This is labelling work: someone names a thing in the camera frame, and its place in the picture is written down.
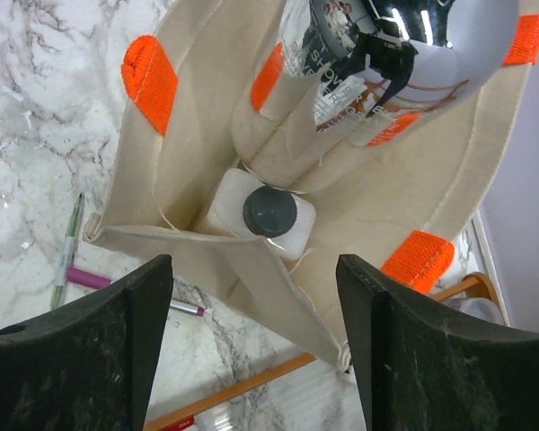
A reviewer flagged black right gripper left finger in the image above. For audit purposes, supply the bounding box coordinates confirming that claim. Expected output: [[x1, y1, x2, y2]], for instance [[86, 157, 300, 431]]
[[0, 255, 173, 430]]

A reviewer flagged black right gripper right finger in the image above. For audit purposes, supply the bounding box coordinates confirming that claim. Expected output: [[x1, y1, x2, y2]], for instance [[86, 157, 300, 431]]
[[336, 254, 539, 430]]

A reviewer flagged cream floral canvas bag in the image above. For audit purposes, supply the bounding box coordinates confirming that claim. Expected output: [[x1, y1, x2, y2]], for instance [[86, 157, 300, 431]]
[[84, 1, 539, 369]]

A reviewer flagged silver chrome bottle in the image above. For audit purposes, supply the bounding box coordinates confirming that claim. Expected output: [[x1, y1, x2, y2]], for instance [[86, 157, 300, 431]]
[[231, 0, 520, 194]]

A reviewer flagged pink white pen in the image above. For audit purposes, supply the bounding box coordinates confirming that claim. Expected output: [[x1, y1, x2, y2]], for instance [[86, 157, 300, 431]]
[[66, 266, 207, 318]]

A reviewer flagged wooden tray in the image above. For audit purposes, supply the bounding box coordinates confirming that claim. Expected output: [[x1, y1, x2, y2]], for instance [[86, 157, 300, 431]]
[[143, 271, 511, 431]]

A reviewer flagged silver pen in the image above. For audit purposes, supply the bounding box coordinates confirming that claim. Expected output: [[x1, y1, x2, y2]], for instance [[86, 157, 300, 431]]
[[50, 192, 84, 310]]

